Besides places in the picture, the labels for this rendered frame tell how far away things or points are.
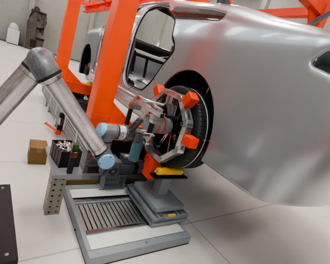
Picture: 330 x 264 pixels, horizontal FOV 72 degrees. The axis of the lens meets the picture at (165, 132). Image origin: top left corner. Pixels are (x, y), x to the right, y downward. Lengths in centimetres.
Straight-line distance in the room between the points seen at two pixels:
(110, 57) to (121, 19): 30
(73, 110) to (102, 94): 83
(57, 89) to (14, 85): 23
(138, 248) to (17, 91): 120
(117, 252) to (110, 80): 127
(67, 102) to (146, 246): 112
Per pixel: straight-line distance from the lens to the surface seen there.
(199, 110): 162
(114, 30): 195
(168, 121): 174
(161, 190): 204
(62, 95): 115
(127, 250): 171
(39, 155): 259
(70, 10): 384
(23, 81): 128
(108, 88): 198
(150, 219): 193
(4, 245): 134
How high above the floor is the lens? 122
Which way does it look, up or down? 14 degrees down
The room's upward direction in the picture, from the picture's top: 18 degrees clockwise
